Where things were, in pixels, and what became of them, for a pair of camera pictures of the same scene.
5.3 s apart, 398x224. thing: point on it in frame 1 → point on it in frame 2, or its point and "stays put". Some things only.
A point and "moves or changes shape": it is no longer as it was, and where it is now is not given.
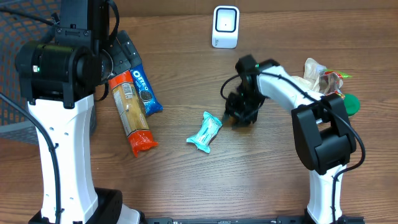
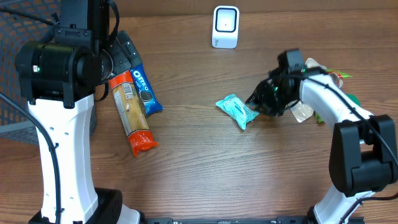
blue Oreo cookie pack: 150,103 stays put
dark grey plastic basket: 17,31 stays put
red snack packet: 132,112 stays put
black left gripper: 125,53 stays put
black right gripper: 245,117 → 257,98
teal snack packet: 205,134 moves or changes shape
